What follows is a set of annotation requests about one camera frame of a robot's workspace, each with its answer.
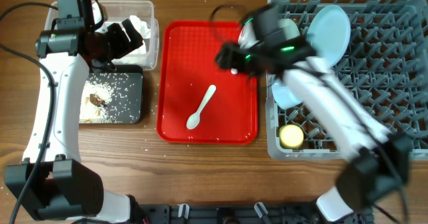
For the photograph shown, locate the white paper napkin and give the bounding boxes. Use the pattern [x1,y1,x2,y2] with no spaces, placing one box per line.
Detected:
[113,15,151,64]

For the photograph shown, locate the rice and food leftovers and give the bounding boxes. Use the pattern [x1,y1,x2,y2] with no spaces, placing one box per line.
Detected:
[79,73,143,124]

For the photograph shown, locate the green bowl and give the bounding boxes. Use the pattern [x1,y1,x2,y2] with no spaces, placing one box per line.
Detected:
[279,19,300,40]

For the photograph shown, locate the light blue bowl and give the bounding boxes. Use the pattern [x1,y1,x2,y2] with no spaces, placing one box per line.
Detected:
[272,79,302,110]

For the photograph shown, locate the cream plastic spoon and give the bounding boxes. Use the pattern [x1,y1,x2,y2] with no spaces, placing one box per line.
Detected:
[186,85,217,130]

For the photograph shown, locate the yellow plastic cup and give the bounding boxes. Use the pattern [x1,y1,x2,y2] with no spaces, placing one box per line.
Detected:
[278,124,304,149]

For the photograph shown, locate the large light blue plate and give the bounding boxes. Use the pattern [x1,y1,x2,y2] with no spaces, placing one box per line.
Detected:
[306,5,350,68]

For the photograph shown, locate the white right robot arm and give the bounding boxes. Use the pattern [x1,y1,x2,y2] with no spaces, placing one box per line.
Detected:
[215,5,413,223]

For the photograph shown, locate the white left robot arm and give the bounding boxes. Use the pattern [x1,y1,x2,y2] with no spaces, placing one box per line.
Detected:
[5,0,150,223]

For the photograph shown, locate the clear plastic waste bin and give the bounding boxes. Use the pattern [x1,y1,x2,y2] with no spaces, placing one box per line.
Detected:
[37,0,158,70]

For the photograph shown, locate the black waste tray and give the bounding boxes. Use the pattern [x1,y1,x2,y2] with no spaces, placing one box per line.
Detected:
[78,64,144,125]

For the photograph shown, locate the grey dishwasher rack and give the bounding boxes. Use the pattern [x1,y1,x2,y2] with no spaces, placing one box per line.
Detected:
[268,0,427,160]

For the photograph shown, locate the red plastic tray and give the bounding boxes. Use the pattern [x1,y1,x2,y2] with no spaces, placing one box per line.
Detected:
[156,21,258,145]

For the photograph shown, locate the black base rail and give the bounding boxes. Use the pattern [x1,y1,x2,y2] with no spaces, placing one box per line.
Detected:
[133,202,374,224]

